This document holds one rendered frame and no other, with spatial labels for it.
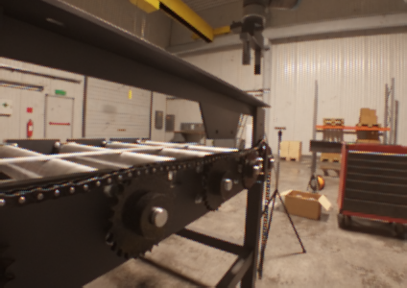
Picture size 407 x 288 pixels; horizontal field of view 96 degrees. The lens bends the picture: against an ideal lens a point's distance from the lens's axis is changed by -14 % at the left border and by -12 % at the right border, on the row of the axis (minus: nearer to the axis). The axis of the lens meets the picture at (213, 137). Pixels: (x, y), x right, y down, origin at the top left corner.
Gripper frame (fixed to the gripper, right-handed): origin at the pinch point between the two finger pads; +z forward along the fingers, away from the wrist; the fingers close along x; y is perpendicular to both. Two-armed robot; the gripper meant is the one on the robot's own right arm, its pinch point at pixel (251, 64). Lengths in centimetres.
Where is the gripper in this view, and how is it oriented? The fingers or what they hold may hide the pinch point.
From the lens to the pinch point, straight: 83.5
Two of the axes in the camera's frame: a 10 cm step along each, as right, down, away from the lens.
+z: -0.5, 10.0, 0.3
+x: 4.8, -0.1, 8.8
